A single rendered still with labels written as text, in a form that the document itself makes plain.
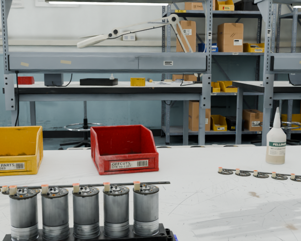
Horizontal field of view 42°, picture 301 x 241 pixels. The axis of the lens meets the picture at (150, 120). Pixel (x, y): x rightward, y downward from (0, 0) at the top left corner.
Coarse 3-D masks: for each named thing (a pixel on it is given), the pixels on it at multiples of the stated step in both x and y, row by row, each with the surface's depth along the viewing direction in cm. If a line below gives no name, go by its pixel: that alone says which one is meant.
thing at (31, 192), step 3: (18, 189) 36; (21, 189) 36; (27, 189) 37; (30, 189) 37; (33, 189) 37; (27, 192) 36; (30, 192) 36; (33, 192) 36; (36, 192) 36; (9, 195) 35; (12, 195) 35; (15, 195) 35; (18, 195) 35; (21, 195) 35; (24, 195) 35; (27, 195) 35; (30, 195) 35; (33, 195) 35; (15, 198) 35; (18, 198) 34; (21, 198) 34; (24, 198) 35
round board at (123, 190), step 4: (112, 188) 37; (120, 188) 37; (124, 188) 37; (128, 188) 37; (104, 192) 36; (108, 192) 36; (112, 192) 36; (120, 192) 36; (124, 192) 36; (128, 192) 36
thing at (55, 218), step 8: (56, 192) 36; (48, 200) 35; (56, 200) 35; (64, 200) 36; (48, 208) 35; (56, 208) 35; (64, 208) 36; (48, 216) 35; (56, 216) 35; (64, 216) 36; (48, 224) 35; (56, 224) 35; (64, 224) 36; (48, 232) 35; (56, 232) 35; (64, 232) 36; (48, 240) 36; (56, 240) 36
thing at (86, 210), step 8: (80, 200) 35; (88, 200) 35; (96, 200) 36; (80, 208) 35; (88, 208) 35; (96, 208) 36; (80, 216) 36; (88, 216) 36; (96, 216) 36; (80, 224) 36; (88, 224) 36; (96, 224) 36; (80, 232) 36; (88, 232) 36; (96, 232) 36
